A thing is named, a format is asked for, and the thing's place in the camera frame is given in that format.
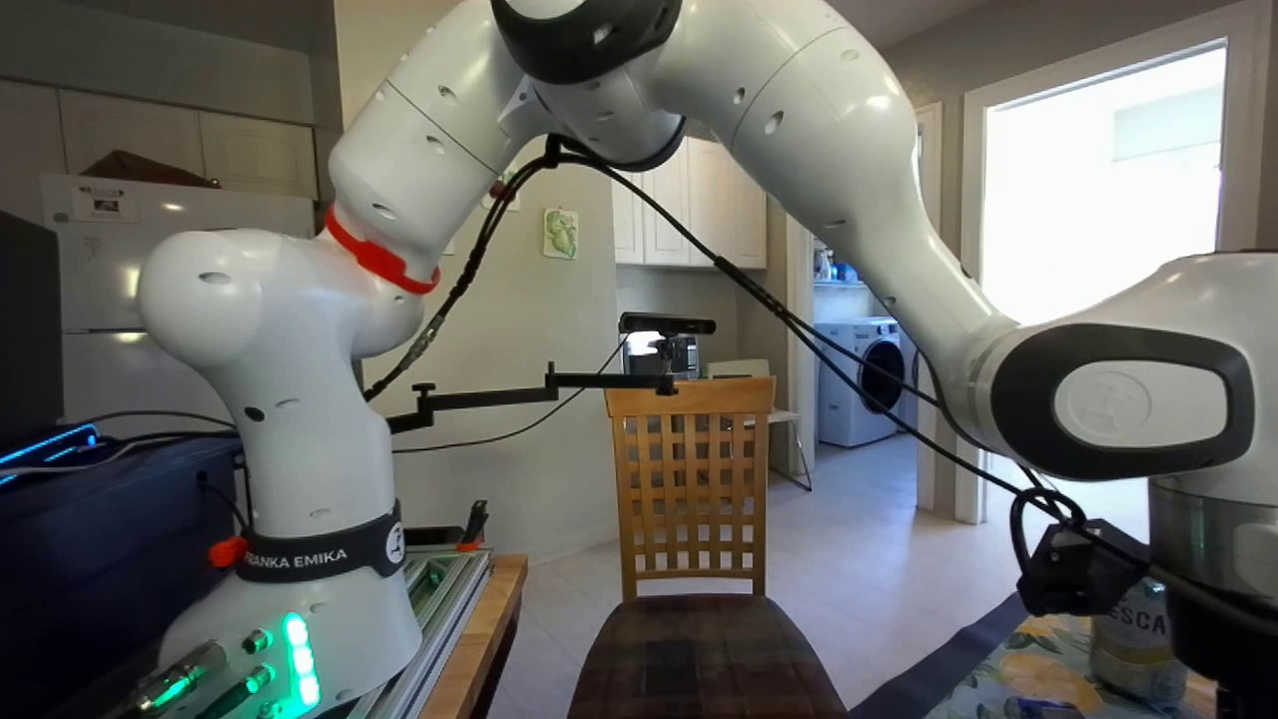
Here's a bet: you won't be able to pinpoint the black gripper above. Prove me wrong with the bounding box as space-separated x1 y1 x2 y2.
1163 573 1278 719

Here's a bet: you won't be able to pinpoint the lemon print tablecloth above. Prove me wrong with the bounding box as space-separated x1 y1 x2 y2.
849 582 1222 719

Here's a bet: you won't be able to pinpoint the white washing machine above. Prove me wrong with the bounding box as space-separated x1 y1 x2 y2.
816 316 927 452

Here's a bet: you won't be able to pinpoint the laundry room shelf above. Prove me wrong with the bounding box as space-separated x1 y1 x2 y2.
816 239 875 300

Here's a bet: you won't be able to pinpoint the wooden lattice back chair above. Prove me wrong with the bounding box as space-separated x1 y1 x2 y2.
565 376 849 719

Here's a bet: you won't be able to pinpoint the wooden mounting board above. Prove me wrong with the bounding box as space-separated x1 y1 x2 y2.
420 554 532 719

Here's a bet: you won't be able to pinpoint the black orange clamp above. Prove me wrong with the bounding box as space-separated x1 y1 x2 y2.
404 497 493 561

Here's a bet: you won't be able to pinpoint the white refrigerator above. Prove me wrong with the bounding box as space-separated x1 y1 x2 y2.
34 171 318 430

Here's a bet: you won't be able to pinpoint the black monitor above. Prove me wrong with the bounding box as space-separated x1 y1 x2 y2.
0 207 66 452

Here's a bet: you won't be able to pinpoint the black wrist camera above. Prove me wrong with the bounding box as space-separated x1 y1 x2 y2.
1013 516 1155 618

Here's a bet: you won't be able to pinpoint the black stereo camera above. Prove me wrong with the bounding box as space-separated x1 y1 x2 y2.
615 309 720 379

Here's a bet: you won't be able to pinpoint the white wall cabinets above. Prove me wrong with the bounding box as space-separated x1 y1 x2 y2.
605 132 769 277

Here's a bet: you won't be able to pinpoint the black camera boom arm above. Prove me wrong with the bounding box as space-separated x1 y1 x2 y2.
382 355 681 440

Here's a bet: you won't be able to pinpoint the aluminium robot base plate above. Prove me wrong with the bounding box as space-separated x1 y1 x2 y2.
75 542 493 719

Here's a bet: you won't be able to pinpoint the green fruit wall picture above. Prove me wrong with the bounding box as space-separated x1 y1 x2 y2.
537 203 584 263

